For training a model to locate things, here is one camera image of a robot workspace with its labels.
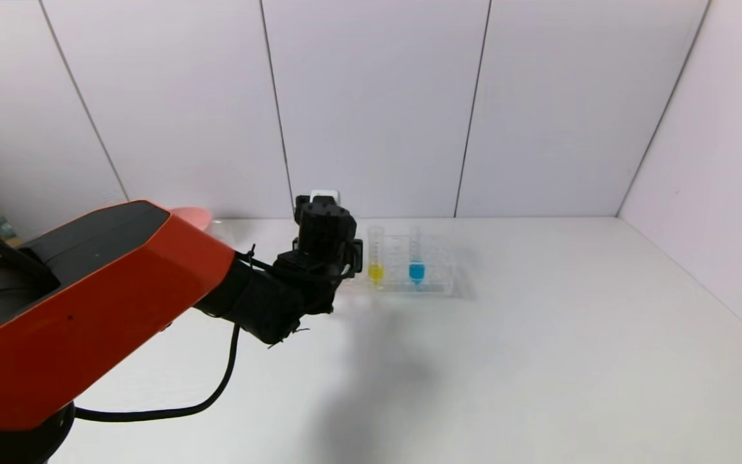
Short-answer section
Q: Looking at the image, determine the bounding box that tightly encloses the clear glass beaker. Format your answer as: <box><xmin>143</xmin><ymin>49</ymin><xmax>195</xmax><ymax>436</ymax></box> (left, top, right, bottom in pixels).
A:
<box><xmin>207</xmin><ymin>219</ymin><xmax>238</xmax><ymax>251</ymax></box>

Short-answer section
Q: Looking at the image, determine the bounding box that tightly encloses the test tube with blue pigment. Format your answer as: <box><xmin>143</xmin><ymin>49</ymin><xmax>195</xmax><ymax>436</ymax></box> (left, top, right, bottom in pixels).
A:
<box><xmin>408</xmin><ymin>226</ymin><xmax>426</xmax><ymax>287</ymax></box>

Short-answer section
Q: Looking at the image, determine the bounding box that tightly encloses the clear acrylic tube rack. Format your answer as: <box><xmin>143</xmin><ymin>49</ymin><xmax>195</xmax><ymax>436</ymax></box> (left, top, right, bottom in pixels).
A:
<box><xmin>339</xmin><ymin>235</ymin><xmax>455</xmax><ymax>297</ymax></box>

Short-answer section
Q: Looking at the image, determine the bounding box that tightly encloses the test tube with yellow pigment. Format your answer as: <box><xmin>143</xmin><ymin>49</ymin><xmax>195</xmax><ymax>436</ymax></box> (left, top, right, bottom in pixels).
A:
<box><xmin>367</xmin><ymin>226</ymin><xmax>385</xmax><ymax>288</ymax></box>

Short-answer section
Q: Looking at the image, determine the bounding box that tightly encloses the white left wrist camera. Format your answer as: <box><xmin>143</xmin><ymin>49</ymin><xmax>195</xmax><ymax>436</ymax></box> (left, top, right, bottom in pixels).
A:
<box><xmin>294</xmin><ymin>189</ymin><xmax>342</xmax><ymax>206</ymax></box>

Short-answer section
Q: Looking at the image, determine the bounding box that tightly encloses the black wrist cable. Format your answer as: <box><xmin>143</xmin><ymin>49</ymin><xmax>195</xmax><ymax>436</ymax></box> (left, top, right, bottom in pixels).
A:
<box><xmin>75</xmin><ymin>322</ymin><xmax>243</xmax><ymax>423</ymax></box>

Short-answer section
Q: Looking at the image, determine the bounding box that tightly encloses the pink plastic bowl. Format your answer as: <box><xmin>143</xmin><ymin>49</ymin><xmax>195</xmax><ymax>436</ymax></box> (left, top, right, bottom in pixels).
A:
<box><xmin>168</xmin><ymin>206</ymin><xmax>214</xmax><ymax>230</ymax></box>

